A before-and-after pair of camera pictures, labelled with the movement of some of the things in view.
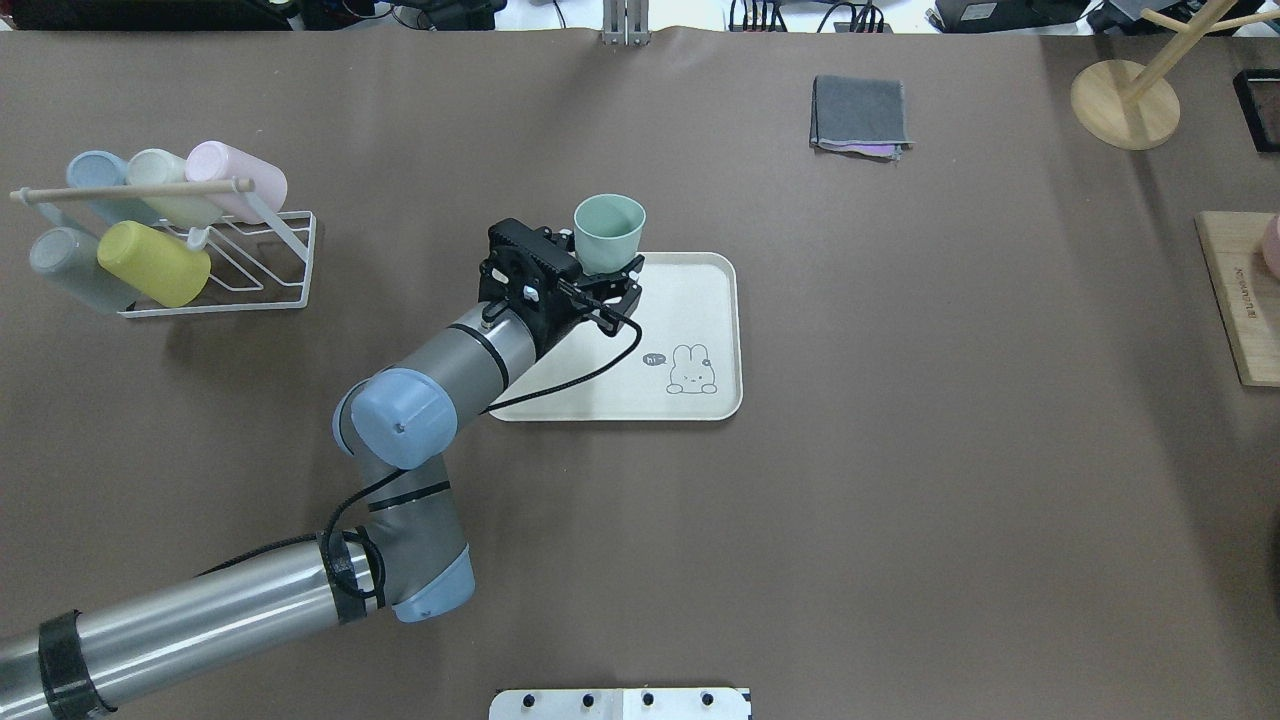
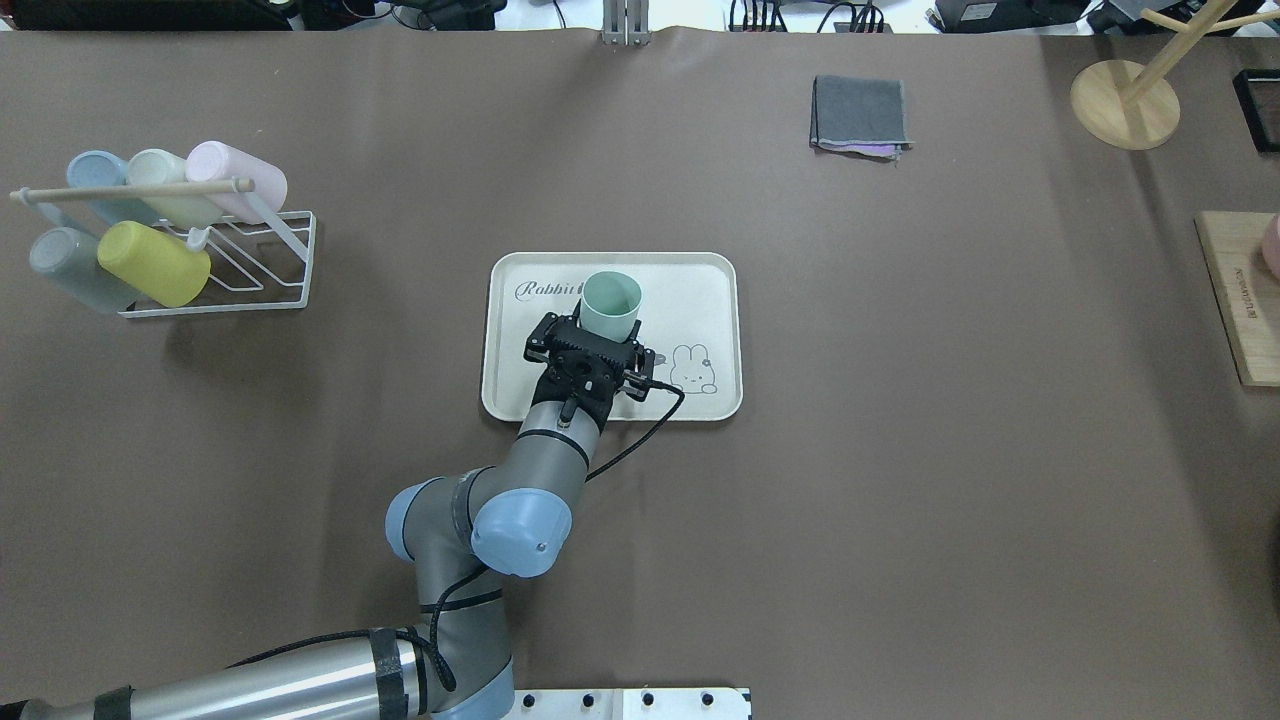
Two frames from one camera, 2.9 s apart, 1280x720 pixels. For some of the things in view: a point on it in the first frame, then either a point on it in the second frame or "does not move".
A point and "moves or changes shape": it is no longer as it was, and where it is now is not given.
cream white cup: [155, 165] does not move
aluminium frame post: [625, 22] does not move
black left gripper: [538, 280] → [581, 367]
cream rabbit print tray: [687, 364] does not move
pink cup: [213, 160] does not move
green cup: [607, 230] moves or changes shape
